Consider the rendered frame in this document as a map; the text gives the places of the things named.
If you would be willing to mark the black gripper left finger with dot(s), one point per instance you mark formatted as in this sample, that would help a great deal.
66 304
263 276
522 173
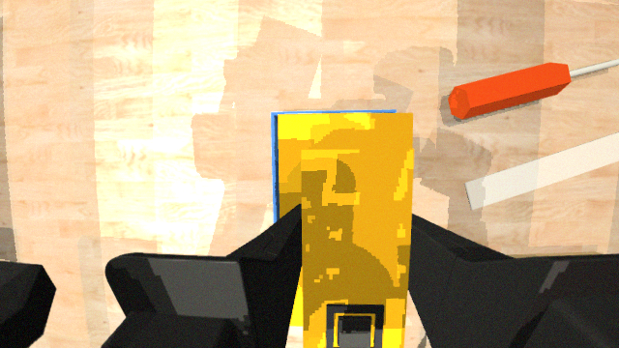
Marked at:
254 286

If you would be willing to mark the white flat strip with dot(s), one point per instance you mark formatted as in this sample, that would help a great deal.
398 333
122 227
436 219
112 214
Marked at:
544 171

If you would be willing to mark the blue rectangular tray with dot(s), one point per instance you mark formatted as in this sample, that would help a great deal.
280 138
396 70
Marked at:
275 148

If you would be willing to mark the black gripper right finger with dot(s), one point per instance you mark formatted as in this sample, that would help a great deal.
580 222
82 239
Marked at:
470 296

